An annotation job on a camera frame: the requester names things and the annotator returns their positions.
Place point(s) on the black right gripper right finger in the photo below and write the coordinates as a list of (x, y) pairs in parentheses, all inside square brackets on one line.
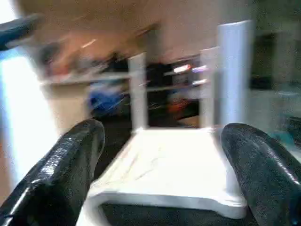
[(268, 179)]

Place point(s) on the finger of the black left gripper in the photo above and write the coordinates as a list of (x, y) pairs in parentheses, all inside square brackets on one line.
[(19, 30)]

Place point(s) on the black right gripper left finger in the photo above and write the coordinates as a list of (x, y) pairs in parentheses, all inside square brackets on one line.
[(56, 179)]

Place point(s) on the white plastic table top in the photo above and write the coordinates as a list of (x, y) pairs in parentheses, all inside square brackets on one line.
[(169, 165)]

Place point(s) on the blue plastic bag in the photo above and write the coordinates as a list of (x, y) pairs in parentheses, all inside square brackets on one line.
[(106, 101)]

